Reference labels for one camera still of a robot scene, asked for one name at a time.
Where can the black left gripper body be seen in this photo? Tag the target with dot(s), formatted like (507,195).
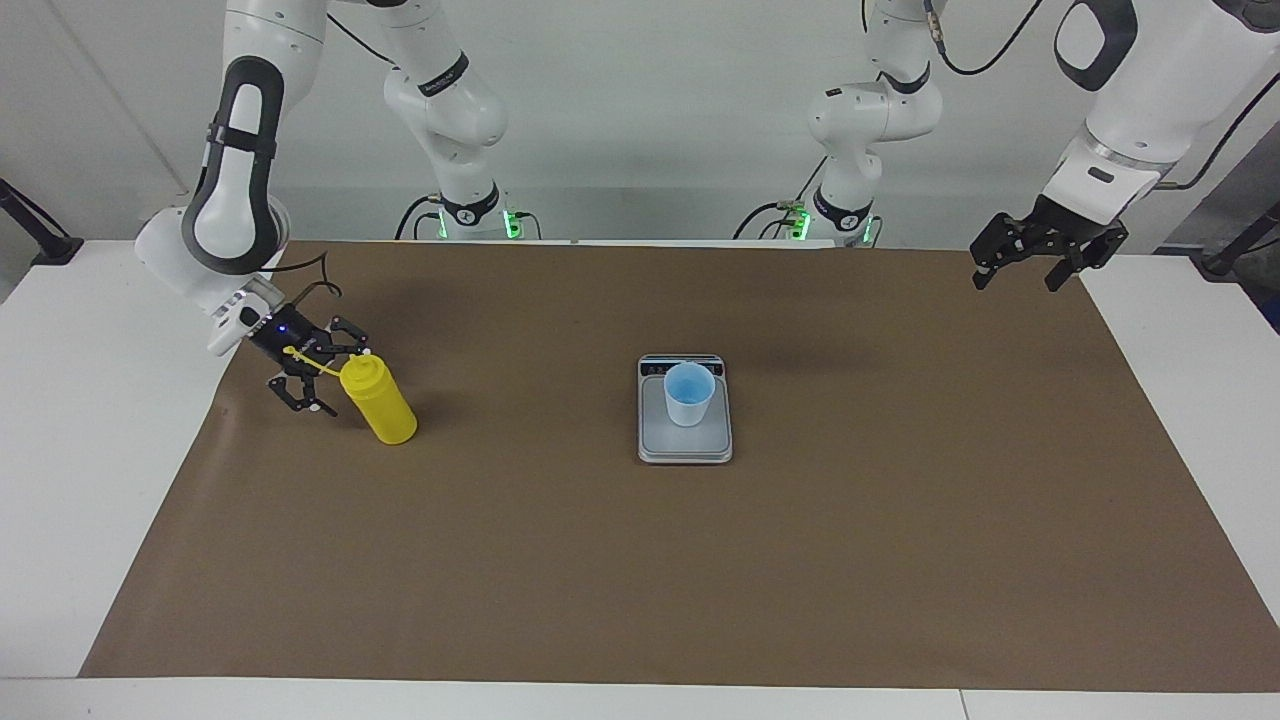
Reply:
(1060,228)

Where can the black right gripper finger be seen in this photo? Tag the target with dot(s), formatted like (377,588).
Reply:
(350,335)
(300,392)

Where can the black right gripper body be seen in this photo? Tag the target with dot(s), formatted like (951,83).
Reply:
(290,340)

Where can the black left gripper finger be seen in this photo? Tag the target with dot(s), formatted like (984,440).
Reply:
(1064,272)
(985,272)

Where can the yellow squeeze bottle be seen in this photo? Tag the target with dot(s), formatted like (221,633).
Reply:
(385,410)

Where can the light blue plastic cup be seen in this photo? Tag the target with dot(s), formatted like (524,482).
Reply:
(689,400)

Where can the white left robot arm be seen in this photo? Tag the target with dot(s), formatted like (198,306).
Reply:
(1140,100)

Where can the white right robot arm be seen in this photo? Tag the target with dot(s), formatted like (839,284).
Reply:
(230,200)

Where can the silver digital kitchen scale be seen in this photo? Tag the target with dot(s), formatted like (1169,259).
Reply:
(685,445)

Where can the black table clamp stand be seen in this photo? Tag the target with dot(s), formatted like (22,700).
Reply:
(1235,248)
(40,235)

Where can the blue object at table edge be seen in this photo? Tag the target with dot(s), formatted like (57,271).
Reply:
(1272,312)

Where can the brown table mat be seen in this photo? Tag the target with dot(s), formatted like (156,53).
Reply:
(640,580)

